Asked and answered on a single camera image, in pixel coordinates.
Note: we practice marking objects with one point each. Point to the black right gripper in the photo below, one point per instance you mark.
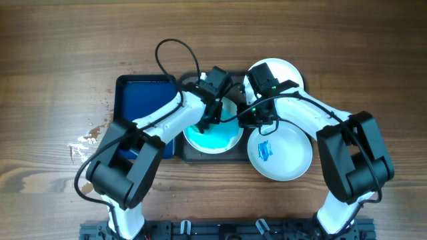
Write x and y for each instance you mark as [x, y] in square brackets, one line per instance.
[245, 121]

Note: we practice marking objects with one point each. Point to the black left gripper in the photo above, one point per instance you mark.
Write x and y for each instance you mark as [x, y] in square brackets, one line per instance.
[218, 115]

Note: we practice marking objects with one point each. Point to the white plate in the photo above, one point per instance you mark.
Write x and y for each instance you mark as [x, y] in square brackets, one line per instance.
[281, 69]
[216, 139]
[281, 153]

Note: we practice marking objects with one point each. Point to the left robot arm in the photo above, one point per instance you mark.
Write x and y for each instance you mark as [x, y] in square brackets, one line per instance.
[123, 168]

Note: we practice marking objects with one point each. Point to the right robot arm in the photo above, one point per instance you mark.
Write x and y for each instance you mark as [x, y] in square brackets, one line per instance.
[285, 121]

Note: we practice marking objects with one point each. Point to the dark brown serving tray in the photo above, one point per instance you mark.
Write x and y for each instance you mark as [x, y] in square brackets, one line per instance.
[237, 154]

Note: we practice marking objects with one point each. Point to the black tray with blue water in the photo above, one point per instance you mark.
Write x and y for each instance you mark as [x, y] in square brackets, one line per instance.
[137, 96]

